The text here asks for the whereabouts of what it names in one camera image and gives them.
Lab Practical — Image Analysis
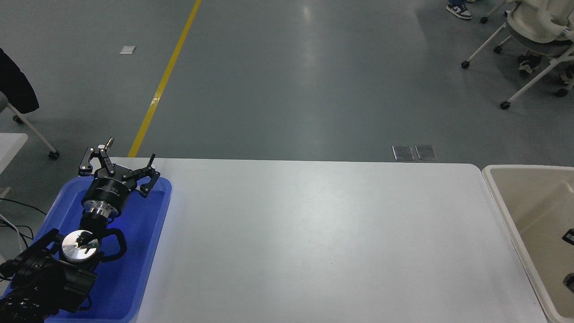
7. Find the person's foot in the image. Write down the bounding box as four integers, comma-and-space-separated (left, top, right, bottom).
446, 1, 473, 20
518, 53, 542, 76

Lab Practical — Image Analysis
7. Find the black cable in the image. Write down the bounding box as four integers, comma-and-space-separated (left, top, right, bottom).
0, 197, 48, 241

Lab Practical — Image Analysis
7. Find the white cable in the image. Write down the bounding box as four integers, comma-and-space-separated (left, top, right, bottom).
0, 214, 28, 253

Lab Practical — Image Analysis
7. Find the blue plastic tray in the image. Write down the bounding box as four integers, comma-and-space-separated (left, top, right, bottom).
0, 176, 173, 323

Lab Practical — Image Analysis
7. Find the grey wheeled chair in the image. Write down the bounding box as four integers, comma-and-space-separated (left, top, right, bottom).
0, 92, 61, 160

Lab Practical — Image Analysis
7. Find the large pale bin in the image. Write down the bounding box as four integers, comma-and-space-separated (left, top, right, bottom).
482, 165, 574, 323

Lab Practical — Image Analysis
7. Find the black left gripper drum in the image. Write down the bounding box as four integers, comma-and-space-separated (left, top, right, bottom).
82, 175, 135, 212

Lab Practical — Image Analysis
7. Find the white wheeled office chair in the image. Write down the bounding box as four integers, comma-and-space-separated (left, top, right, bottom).
461, 0, 574, 110

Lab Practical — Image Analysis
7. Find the small white table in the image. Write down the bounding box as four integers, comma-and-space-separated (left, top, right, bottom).
0, 133, 28, 198

